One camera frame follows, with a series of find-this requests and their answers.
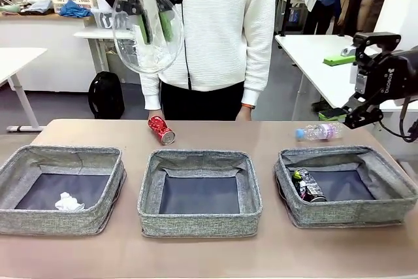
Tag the orange wristband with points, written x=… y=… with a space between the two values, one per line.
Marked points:
x=247 y=106

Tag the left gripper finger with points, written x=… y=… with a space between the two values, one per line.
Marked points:
x=167 y=24
x=142 y=30

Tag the clear plastic container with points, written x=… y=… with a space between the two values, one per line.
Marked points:
x=130 y=53

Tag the grey fabric basket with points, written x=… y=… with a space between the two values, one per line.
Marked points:
x=65 y=220
x=199 y=223
x=359 y=215

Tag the large white table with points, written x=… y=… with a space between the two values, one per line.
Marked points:
x=310 y=50

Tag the dark crushed can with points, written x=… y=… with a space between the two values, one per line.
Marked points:
x=308 y=186

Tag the person's right forearm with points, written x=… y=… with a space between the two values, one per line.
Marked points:
x=151 y=92

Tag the clear storage bin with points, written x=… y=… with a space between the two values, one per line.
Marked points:
x=102 y=19

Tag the black backpack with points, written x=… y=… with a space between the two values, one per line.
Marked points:
x=106 y=94

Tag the red crushed can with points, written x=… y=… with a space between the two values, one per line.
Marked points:
x=160 y=128

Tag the clear bottle blue cap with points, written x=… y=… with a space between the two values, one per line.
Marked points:
x=320 y=132

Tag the person in white sweater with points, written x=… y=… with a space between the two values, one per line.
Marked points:
x=222 y=30

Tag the person's right hand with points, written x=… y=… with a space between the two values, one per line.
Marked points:
x=155 y=114

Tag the white counter wood top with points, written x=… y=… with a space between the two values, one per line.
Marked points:
x=39 y=40

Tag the blue cloth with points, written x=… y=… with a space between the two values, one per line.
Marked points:
x=75 y=9

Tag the white desk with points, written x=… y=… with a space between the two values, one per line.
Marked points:
x=94 y=34

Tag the person's left hand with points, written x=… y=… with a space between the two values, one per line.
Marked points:
x=245 y=113

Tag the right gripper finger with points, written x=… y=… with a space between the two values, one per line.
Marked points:
x=375 y=42
x=362 y=112

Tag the person's left forearm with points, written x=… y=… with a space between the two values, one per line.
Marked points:
x=256 y=86

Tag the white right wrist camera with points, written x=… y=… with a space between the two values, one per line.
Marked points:
x=347 y=51

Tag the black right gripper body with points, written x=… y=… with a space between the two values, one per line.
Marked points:
x=398 y=74

